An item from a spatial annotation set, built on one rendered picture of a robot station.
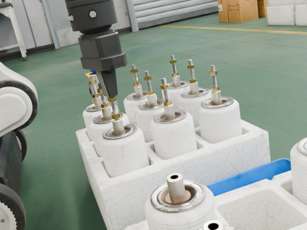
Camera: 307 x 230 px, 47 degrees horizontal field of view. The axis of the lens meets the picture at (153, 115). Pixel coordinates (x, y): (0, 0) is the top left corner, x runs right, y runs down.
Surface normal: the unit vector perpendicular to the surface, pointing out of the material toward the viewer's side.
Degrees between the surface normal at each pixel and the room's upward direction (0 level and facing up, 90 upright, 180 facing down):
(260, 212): 90
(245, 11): 90
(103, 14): 90
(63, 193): 0
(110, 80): 90
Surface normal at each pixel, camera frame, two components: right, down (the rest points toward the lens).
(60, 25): 0.33, 0.25
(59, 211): -0.18, -0.93
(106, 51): 0.58, 0.16
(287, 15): -0.92, 0.28
